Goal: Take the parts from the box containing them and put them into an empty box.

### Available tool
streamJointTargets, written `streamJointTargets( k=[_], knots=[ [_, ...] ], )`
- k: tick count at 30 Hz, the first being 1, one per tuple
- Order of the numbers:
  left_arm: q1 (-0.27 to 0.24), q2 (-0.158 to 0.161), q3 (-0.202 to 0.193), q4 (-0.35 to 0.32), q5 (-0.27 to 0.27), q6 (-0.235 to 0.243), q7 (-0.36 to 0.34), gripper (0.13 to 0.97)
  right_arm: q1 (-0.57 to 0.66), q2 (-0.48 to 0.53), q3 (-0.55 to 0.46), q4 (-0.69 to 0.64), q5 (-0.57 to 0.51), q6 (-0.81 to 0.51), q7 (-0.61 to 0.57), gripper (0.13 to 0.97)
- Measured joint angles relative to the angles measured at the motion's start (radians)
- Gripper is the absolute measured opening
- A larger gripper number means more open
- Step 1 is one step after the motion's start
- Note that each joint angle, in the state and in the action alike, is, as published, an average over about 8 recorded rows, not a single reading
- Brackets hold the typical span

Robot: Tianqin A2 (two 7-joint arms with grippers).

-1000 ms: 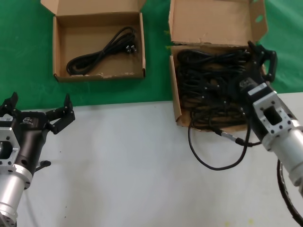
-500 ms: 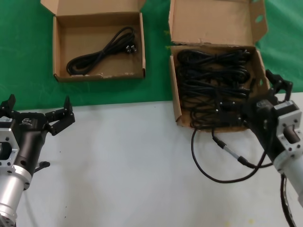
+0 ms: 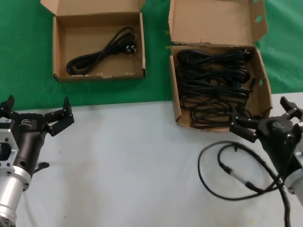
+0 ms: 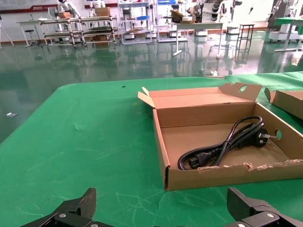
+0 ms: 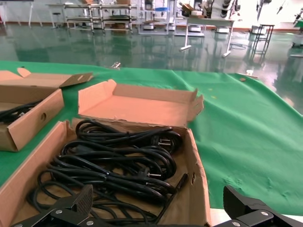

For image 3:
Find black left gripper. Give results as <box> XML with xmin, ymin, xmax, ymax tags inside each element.
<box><xmin>0</xmin><ymin>95</ymin><xmax>75</xmax><ymax>177</ymax></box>

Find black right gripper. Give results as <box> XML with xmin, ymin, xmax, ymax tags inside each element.
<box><xmin>229</xmin><ymin>96</ymin><xmax>303</xmax><ymax>180</ymax></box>

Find black power cord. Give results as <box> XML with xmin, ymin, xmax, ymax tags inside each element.
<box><xmin>66</xmin><ymin>26</ymin><xmax>138</xmax><ymax>77</ymax></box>
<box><xmin>189</xmin><ymin>99</ymin><xmax>255</xmax><ymax>130</ymax></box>
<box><xmin>177</xmin><ymin>49</ymin><xmax>252</xmax><ymax>65</ymax></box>
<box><xmin>181</xmin><ymin>79</ymin><xmax>257</xmax><ymax>102</ymax></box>
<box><xmin>177</xmin><ymin>65</ymin><xmax>251</xmax><ymax>82</ymax></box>

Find small open cardboard box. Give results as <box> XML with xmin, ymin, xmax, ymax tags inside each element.
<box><xmin>40</xmin><ymin>0</ymin><xmax>146</xmax><ymax>83</ymax></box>

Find large open cardboard box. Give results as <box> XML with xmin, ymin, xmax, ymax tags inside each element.
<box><xmin>168</xmin><ymin>0</ymin><xmax>273</xmax><ymax>133</ymax></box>

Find green table mat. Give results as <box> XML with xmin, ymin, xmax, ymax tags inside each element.
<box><xmin>0</xmin><ymin>0</ymin><xmax>303</xmax><ymax>112</ymax></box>

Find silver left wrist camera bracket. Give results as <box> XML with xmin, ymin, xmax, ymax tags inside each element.
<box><xmin>0</xmin><ymin>118</ymin><xmax>19</xmax><ymax>175</ymax></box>

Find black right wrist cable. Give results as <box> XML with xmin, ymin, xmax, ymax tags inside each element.
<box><xmin>198</xmin><ymin>141</ymin><xmax>294</xmax><ymax>227</ymax></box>

